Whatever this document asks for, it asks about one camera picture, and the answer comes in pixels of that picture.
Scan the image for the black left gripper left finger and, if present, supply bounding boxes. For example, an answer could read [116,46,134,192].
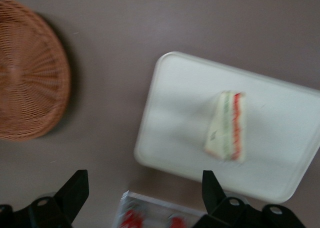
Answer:
[0,169,90,228]

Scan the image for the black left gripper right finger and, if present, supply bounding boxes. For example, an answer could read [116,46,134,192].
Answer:
[192,170,308,228]

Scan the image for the triangle sandwich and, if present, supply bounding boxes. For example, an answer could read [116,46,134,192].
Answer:
[202,91,249,163]

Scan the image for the cream plastic tray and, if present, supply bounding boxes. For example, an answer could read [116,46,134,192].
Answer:
[133,51,320,204]

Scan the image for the brown round wicker basket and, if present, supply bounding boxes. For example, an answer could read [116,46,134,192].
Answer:
[0,0,72,142]

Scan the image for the clear acrylic bottle rack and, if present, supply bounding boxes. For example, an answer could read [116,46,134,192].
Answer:
[111,189,209,228]

